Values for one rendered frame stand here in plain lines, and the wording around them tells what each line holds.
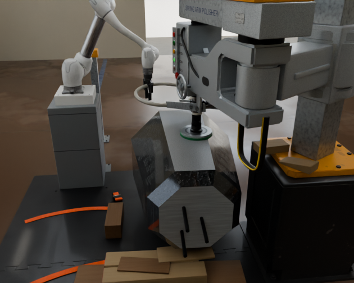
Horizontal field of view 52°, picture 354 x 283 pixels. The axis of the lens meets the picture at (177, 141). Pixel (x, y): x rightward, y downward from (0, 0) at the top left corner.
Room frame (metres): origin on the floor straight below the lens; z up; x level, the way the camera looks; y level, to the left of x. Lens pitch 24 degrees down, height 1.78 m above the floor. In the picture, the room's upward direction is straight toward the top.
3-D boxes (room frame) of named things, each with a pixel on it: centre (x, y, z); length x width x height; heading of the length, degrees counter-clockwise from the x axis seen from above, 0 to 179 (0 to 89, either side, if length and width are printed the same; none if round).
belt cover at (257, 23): (1.90, -0.26, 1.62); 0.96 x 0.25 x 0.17; 21
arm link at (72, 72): (3.06, 0.90, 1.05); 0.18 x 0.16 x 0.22; 172
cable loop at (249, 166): (1.61, -0.37, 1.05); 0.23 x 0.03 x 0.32; 21
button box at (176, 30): (2.25, 0.00, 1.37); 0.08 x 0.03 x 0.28; 21
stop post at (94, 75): (3.98, 0.92, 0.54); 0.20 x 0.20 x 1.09; 6
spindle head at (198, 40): (2.15, -0.16, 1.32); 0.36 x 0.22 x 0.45; 21
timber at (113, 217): (2.29, 0.48, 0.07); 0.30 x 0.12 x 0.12; 4
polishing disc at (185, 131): (2.23, -0.13, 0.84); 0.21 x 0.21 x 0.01
